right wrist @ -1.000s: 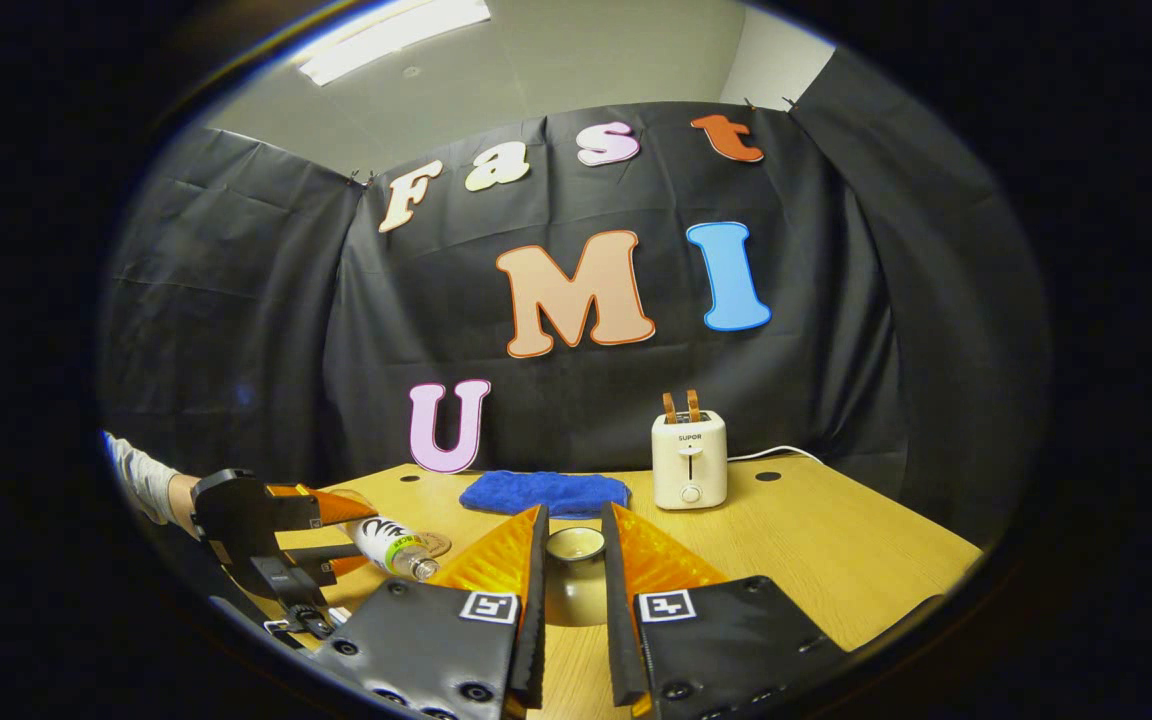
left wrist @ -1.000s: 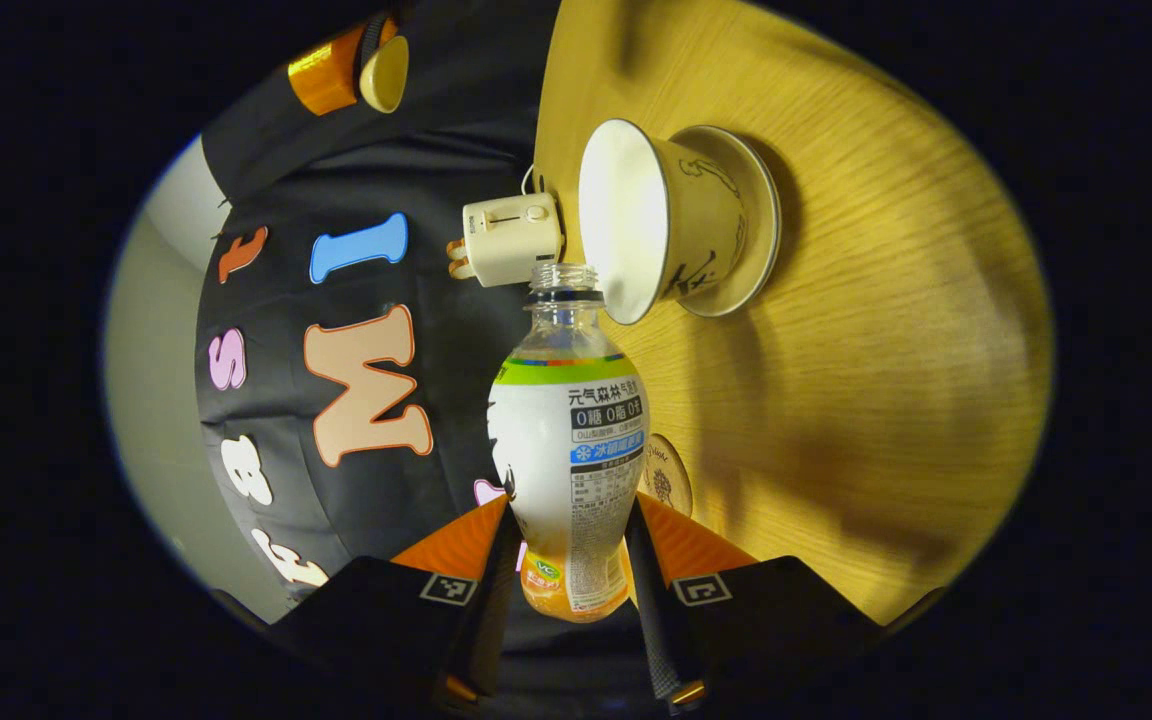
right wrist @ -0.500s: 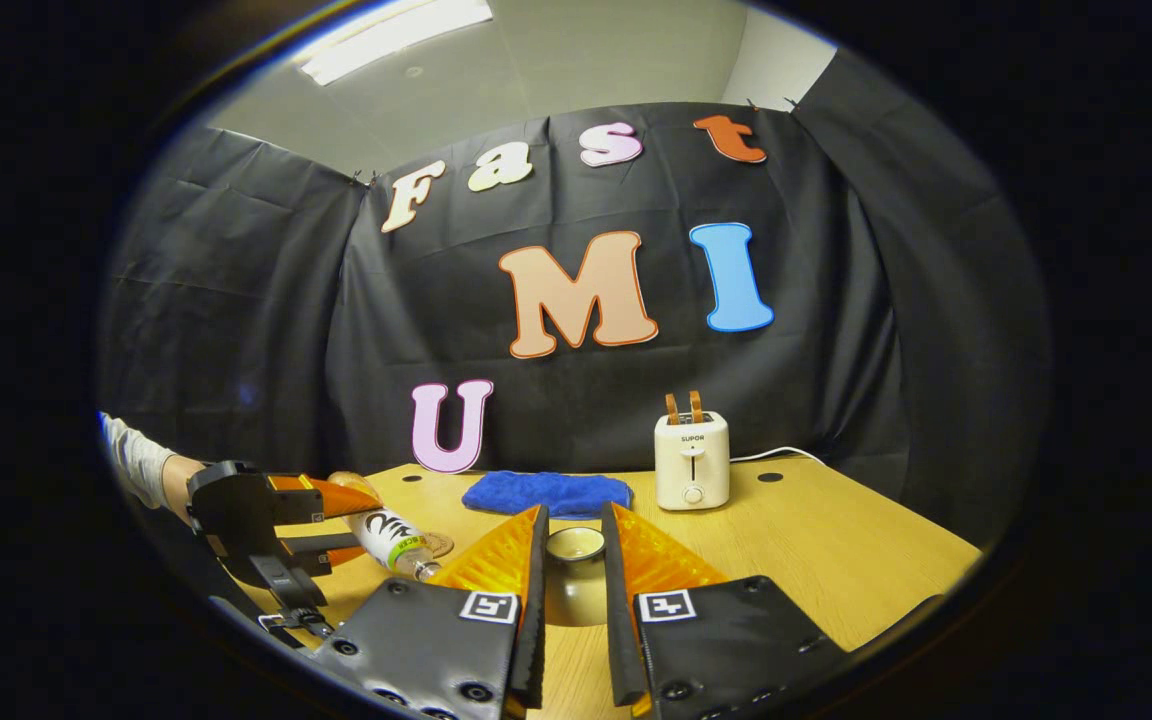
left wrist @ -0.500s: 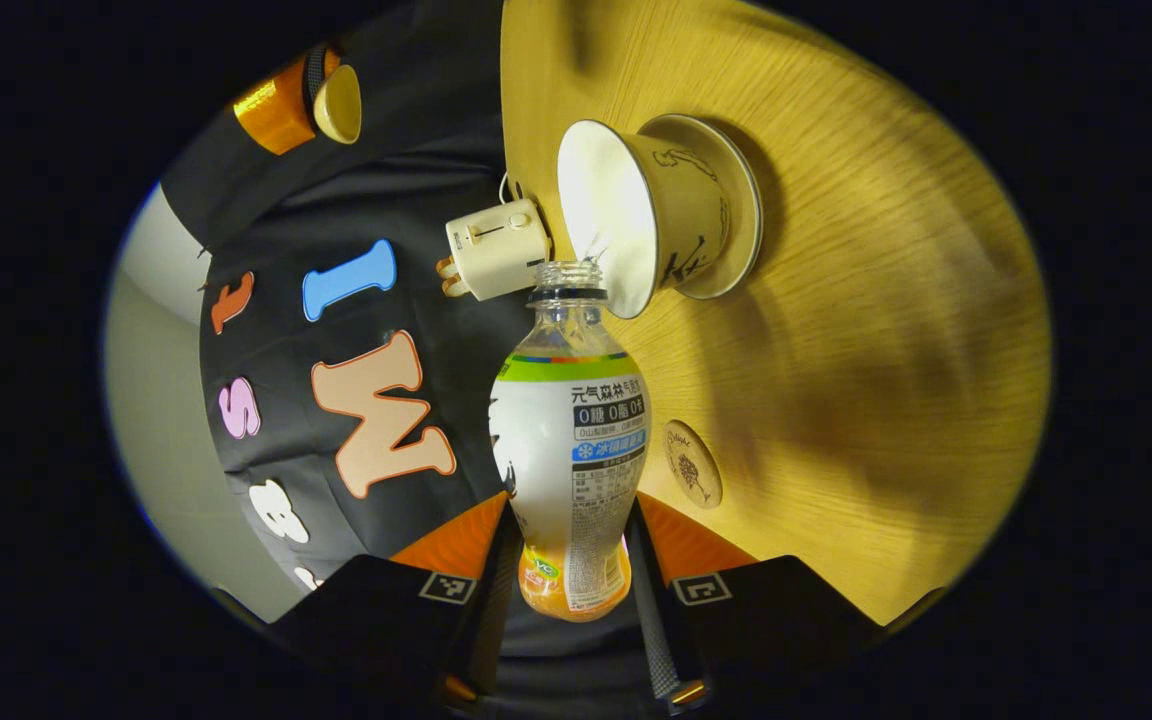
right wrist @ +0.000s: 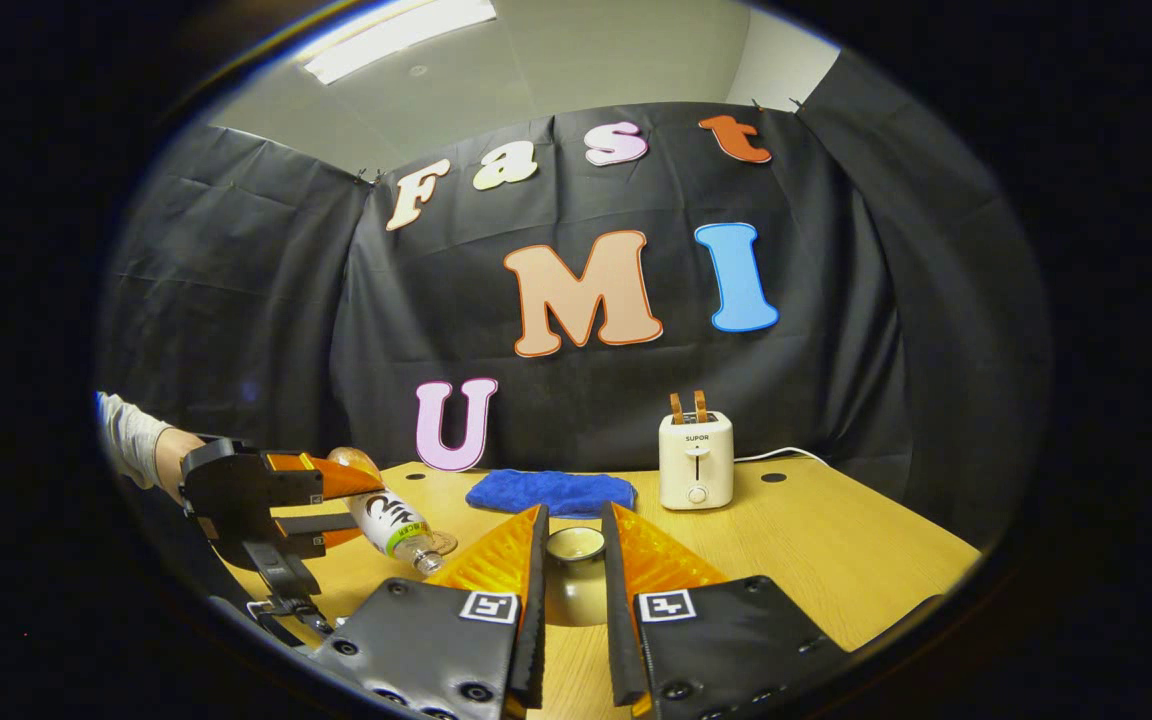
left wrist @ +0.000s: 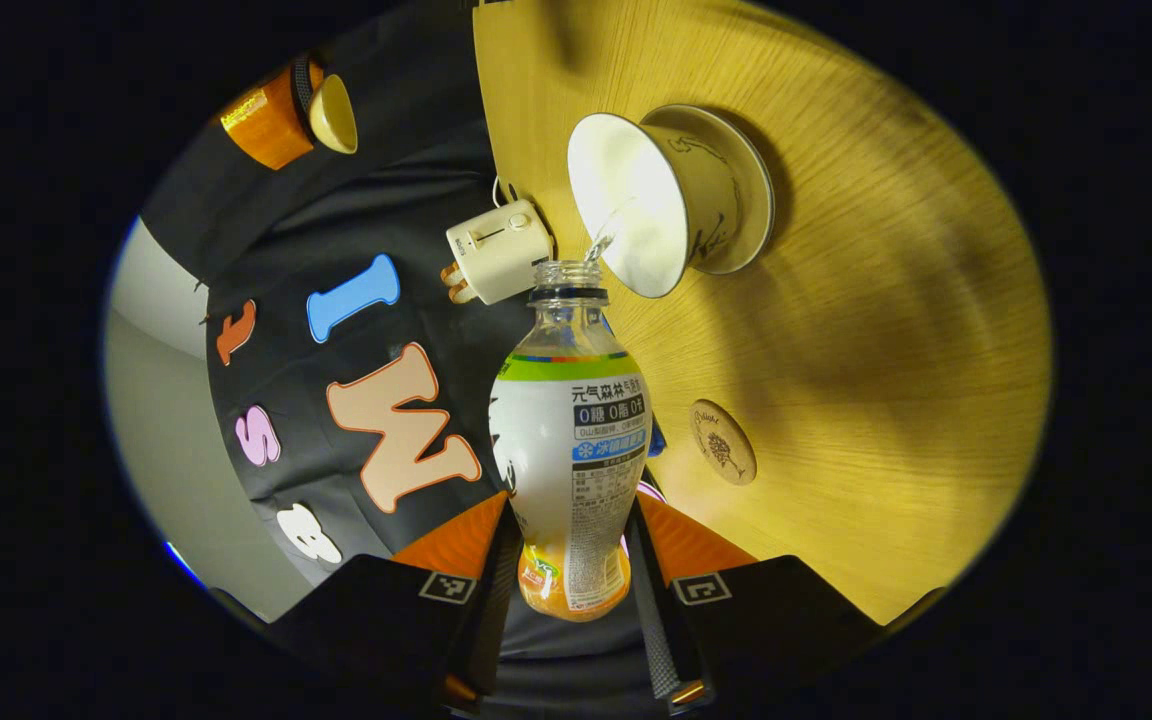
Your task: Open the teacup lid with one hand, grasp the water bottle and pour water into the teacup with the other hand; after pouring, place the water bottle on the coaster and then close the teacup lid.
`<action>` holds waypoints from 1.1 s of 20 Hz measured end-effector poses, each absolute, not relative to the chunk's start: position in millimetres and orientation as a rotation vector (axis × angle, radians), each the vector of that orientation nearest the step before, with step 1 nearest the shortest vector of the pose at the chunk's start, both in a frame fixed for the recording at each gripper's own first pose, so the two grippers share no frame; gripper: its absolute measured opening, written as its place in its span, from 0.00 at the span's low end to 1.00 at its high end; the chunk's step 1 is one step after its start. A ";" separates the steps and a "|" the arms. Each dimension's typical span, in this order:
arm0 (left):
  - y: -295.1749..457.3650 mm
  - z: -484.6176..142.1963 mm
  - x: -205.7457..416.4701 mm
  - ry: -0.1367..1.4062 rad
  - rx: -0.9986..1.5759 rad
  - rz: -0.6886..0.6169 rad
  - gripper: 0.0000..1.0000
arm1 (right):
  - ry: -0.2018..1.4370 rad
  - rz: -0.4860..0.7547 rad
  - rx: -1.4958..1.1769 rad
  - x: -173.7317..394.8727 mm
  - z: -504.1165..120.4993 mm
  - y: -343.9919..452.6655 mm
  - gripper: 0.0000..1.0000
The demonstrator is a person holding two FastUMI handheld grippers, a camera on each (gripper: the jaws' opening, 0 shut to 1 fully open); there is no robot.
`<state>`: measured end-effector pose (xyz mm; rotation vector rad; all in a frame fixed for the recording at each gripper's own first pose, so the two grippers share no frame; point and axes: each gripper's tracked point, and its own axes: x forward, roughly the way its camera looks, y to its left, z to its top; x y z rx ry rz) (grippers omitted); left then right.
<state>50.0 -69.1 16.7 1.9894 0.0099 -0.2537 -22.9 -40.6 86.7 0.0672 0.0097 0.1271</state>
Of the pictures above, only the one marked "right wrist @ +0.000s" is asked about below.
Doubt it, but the ceiling light panel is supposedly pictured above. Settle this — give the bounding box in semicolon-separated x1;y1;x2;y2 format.
294;0;499;86

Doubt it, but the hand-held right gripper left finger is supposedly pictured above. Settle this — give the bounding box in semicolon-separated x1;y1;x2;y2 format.
311;502;551;720

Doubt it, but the blue towel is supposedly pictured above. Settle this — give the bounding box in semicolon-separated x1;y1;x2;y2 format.
465;468;638;519

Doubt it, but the black backdrop cloth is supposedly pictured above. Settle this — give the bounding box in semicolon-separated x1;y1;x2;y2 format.
96;50;1052;551

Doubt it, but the clear labelled water bottle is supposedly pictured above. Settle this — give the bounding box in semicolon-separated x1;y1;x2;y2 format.
326;446;449;579

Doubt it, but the cream toaster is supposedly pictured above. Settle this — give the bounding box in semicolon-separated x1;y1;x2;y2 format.
658;411;736;512

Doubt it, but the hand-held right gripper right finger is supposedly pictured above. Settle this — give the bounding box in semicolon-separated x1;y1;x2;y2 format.
600;500;854;720

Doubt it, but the white toaster cable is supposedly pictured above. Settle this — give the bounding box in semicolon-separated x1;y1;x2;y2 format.
733;446;834;468

